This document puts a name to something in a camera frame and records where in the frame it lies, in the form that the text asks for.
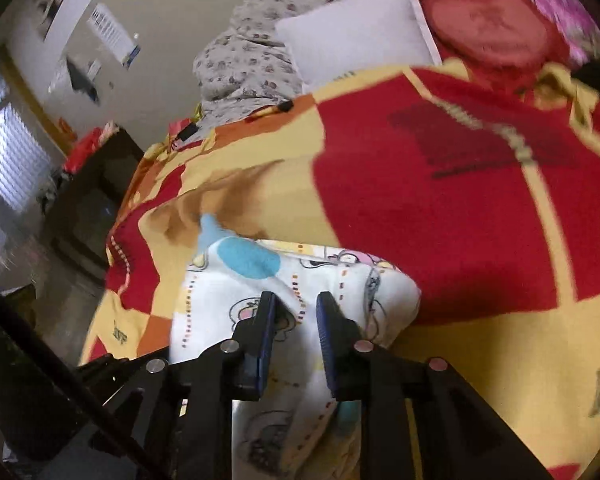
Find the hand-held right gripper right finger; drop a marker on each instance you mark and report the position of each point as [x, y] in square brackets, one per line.
[326, 340]

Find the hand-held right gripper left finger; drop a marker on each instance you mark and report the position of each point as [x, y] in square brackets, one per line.
[266, 330]

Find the white cartoon printed baby garment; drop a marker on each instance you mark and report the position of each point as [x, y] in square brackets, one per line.
[230, 280]

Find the red yellow printed blanket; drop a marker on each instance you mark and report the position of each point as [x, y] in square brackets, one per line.
[430, 210]

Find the black cabinet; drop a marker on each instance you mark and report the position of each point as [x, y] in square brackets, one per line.
[90, 200]

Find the black tag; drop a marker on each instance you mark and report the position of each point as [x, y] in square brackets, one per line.
[186, 131]
[284, 106]

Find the window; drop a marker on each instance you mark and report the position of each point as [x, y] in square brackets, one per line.
[10, 150]

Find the red cloth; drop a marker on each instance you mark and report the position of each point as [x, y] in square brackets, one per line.
[82, 147]

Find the grey floral quilt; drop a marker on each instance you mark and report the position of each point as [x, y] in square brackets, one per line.
[240, 60]

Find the white pillow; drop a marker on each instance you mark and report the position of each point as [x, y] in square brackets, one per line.
[360, 40]

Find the red heart cushion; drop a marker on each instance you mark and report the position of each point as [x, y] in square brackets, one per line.
[490, 25]

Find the pink printed quilt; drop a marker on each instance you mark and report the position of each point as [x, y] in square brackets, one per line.
[565, 5]

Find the dark hanging wall item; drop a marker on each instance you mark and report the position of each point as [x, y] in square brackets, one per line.
[82, 80]

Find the white blue wall poster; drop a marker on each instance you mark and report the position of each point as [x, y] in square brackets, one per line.
[107, 25]

